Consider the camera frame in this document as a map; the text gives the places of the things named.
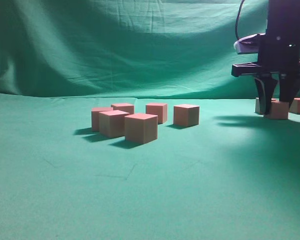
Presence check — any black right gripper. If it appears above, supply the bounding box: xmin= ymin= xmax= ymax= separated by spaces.
xmin=232 ymin=0 xmax=300 ymax=115

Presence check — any pink wooden cube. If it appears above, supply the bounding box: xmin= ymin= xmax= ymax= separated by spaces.
xmin=91 ymin=107 xmax=113 ymax=132
xmin=124 ymin=113 xmax=158 ymax=144
xmin=264 ymin=100 xmax=290 ymax=120
xmin=173 ymin=104 xmax=200 ymax=127
xmin=255 ymin=98 xmax=277 ymax=115
xmin=289 ymin=97 xmax=300 ymax=115
xmin=111 ymin=103 xmax=134 ymax=115
xmin=146 ymin=102 xmax=168 ymax=124
xmin=99 ymin=110 xmax=129 ymax=138

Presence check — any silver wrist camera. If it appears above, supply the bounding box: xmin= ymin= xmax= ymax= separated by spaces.
xmin=234 ymin=33 xmax=265 ymax=55

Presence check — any green cloth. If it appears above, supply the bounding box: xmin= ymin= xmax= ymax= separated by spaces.
xmin=0 ymin=0 xmax=300 ymax=240

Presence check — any black cable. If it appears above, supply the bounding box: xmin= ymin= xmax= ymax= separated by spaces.
xmin=235 ymin=0 xmax=247 ymax=41

